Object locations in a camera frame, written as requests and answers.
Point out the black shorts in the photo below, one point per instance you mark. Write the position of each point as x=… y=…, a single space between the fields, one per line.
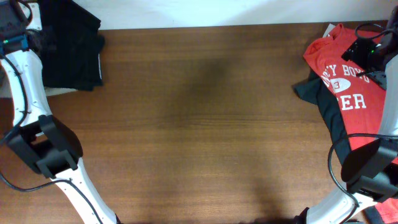
x=71 y=58

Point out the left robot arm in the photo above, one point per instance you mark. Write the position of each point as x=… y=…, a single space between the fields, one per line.
x=37 y=137

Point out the red printed t-shirt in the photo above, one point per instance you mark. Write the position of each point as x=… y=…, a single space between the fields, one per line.
x=351 y=93

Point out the white paper tag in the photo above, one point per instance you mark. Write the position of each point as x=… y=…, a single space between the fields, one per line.
x=328 y=29

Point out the folded khaki shorts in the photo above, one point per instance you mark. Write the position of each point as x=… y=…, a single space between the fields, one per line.
x=6 y=91

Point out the black garment under t-shirt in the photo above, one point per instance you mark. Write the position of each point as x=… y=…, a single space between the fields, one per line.
x=314 y=91

